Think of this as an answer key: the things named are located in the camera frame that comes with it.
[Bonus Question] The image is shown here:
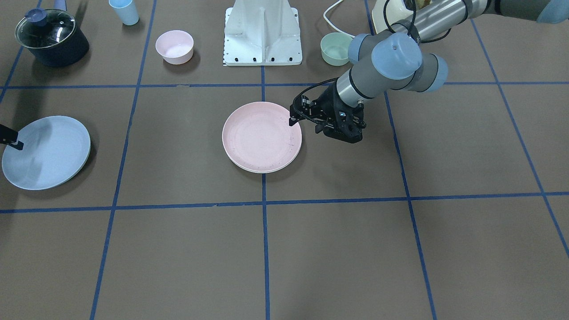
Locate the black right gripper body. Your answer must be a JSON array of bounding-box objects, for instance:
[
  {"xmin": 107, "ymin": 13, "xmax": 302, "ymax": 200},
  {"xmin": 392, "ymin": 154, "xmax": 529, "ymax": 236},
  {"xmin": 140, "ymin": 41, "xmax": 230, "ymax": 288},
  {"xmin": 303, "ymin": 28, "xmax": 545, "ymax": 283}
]
[{"xmin": 0, "ymin": 125, "xmax": 19, "ymax": 145}]

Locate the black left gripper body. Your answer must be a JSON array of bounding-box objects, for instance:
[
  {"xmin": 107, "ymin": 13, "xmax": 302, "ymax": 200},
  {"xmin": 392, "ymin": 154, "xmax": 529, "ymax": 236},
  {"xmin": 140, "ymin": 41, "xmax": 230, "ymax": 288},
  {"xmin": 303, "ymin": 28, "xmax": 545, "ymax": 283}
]
[{"xmin": 290, "ymin": 84, "xmax": 367, "ymax": 144}]

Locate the blue plate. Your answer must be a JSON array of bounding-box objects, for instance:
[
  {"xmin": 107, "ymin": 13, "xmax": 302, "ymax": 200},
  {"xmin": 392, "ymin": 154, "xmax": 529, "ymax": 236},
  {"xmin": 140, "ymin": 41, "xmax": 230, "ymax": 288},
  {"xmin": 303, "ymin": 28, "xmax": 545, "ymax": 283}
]
[{"xmin": 1, "ymin": 116, "xmax": 91, "ymax": 191}]

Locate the pink plate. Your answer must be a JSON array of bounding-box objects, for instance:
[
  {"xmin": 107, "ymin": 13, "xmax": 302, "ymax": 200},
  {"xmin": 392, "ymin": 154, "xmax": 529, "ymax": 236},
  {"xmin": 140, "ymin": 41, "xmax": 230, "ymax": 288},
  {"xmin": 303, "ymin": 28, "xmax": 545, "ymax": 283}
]
[{"xmin": 222, "ymin": 102, "xmax": 302, "ymax": 173}]

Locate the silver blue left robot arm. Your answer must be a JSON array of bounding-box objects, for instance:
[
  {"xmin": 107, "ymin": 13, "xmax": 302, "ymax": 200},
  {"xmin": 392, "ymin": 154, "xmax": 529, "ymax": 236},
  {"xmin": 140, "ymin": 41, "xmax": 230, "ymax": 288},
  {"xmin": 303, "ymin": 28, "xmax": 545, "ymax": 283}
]
[{"xmin": 289, "ymin": 0, "xmax": 569, "ymax": 143}]

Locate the green bowl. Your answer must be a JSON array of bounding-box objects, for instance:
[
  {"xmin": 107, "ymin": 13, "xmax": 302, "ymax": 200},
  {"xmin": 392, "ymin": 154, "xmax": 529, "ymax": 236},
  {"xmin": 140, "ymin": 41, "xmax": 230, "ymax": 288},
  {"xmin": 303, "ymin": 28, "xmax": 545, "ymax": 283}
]
[{"xmin": 320, "ymin": 32, "xmax": 353, "ymax": 66}]

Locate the dark blue lidded pot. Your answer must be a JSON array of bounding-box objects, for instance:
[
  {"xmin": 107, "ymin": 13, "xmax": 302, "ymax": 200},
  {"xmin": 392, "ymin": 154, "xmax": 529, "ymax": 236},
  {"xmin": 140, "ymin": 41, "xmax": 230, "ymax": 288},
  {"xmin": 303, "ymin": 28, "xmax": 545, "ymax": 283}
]
[{"xmin": 14, "ymin": 0, "xmax": 90, "ymax": 68}]

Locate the cream toaster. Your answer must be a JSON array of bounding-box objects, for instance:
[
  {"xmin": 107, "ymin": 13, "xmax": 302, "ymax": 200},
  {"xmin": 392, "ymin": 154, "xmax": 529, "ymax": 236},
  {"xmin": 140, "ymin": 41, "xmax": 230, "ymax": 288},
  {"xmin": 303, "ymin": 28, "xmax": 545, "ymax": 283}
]
[{"xmin": 371, "ymin": 0, "xmax": 424, "ymax": 34}]

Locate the pink bowl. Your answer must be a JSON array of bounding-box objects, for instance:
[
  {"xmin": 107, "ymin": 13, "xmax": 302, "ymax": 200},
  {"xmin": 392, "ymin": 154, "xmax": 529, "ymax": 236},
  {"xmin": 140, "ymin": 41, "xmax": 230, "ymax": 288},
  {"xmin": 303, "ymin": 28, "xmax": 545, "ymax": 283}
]
[{"xmin": 155, "ymin": 30, "xmax": 194, "ymax": 65}]

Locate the light blue cup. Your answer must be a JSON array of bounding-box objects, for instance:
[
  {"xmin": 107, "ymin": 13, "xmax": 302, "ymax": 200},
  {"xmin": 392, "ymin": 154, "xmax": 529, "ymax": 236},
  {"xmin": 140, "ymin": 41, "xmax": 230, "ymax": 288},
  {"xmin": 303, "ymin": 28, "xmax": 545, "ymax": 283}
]
[{"xmin": 108, "ymin": 0, "xmax": 140, "ymax": 26}]

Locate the white camera stand base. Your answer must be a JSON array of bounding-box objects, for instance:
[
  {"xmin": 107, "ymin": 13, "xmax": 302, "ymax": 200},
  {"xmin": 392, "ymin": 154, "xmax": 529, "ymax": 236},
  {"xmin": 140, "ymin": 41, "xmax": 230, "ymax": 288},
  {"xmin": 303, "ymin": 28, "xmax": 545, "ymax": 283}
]
[{"xmin": 223, "ymin": 0, "xmax": 303, "ymax": 66}]

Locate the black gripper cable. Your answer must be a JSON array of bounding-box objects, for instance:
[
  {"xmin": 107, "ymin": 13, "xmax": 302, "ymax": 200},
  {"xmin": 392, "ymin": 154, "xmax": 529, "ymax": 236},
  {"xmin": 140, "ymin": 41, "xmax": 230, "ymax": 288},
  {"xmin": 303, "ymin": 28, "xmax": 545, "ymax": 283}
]
[{"xmin": 295, "ymin": 0, "xmax": 418, "ymax": 117}]

